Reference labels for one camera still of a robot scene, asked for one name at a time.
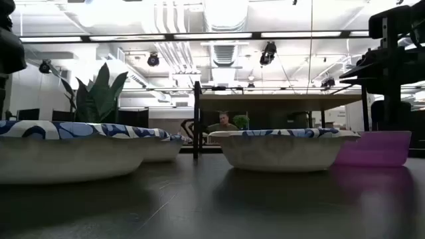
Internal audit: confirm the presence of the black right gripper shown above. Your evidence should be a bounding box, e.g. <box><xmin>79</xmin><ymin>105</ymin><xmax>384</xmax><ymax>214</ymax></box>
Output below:
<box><xmin>339</xmin><ymin>48</ymin><xmax>386</xmax><ymax>96</ymax></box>

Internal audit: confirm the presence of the purple plastic cup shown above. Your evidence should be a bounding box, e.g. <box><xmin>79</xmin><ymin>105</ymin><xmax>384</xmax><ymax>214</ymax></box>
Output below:
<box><xmin>333</xmin><ymin>130</ymin><xmax>412</xmax><ymax>167</ymax></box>

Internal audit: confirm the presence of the blue patterned paper bowl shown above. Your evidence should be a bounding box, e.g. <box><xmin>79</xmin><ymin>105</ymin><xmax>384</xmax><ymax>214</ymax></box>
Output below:
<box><xmin>142</xmin><ymin>132</ymin><xmax>193</xmax><ymax>163</ymax></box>
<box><xmin>208</xmin><ymin>127</ymin><xmax>362</xmax><ymax>173</ymax></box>
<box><xmin>0</xmin><ymin>119</ymin><xmax>171</xmax><ymax>185</ymax></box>

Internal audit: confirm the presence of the black ceiling spotlight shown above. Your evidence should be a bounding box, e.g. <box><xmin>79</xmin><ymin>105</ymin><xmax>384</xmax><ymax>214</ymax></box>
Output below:
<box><xmin>147</xmin><ymin>52</ymin><xmax>161</xmax><ymax>68</ymax></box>
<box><xmin>320</xmin><ymin>76</ymin><xmax>336</xmax><ymax>90</ymax></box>
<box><xmin>259</xmin><ymin>40</ymin><xmax>278</xmax><ymax>66</ymax></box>
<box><xmin>38</xmin><ymin>59</ymin><xmax>52</xmax><ymax>74</ymax></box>

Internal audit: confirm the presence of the small background potted plant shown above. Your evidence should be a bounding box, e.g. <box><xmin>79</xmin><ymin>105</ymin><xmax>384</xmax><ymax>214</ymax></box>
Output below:
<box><xmin>232</xmin><ymin>114</ymin><xmax>250</xmax><ymax>131</ymax></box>

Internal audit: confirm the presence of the person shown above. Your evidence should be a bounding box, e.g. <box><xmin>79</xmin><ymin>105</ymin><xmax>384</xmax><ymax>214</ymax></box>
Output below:
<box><xmin>206</xmin><ymin>112</ymin><xmax>240</xmax><ymax>133</ymax></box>

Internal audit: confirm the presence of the long ceiling light bar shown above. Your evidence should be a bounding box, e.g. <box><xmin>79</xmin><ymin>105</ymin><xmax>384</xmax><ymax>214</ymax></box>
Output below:
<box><xmin>18</xmin><ymin>31</ymin><xmax>370</xmax><ymax>43</ymax></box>

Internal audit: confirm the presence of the black background partition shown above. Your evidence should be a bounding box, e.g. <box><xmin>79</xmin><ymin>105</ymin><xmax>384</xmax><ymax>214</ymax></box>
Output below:
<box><xmin>118</xmin><ymin>108</ymin><xmax>149</xmax><ymax>129</ymax></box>

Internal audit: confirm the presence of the green potted snake plant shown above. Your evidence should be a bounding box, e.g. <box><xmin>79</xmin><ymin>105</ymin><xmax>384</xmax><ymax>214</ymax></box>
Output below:
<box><xmin>49</xmin><ymin>62</ymin><xmax>129</xmax><ymax>124</ymax></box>

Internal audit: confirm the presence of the black background monitor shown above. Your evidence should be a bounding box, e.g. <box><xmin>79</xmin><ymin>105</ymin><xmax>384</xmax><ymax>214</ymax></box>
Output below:
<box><xmin>52</xmin><ymin>110</ymin><xmax>76</xmax><ymax>122</ymax></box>
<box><xmin>18</xmin><ymin>108</ymin><xmax>41</xmax><ymax>121</ymax></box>

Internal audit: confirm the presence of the wooden shelf with black frame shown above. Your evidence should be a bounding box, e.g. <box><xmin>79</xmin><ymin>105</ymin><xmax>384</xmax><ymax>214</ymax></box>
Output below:
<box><xmin>193</xmin><ymin>81</ymin><xmax>371</xmax><ymax>160</ymax></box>

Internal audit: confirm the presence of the white ceiling air duct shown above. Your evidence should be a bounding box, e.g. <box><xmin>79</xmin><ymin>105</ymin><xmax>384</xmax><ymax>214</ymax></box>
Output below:
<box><xmin>203</xmin><ymin>0</ymin><xmax>250</xmax><ymax>33</ymax></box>

